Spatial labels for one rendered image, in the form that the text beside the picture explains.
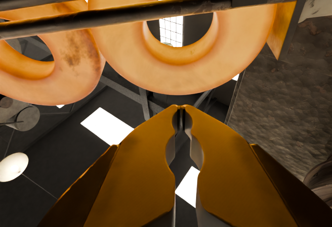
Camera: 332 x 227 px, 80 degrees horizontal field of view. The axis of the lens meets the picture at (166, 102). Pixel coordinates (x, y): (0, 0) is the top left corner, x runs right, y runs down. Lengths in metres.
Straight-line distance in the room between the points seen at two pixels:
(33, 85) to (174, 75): 0.15
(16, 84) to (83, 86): 0.07
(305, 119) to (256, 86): 0.14
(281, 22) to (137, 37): 0.11
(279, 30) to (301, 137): 0.52
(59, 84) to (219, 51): 0.17
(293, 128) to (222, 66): 0.48
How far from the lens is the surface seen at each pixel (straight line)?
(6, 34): 0.20
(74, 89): 0.24
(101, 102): 10.08
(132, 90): 6.40
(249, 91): 0.61
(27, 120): 3.04
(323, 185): 0.56
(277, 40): 0.19
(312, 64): 0.47
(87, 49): 0.20
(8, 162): 5.39
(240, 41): 0.19
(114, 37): 0.19
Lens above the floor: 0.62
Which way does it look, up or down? 48 degrees up
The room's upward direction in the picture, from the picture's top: 177 degrees clockwise
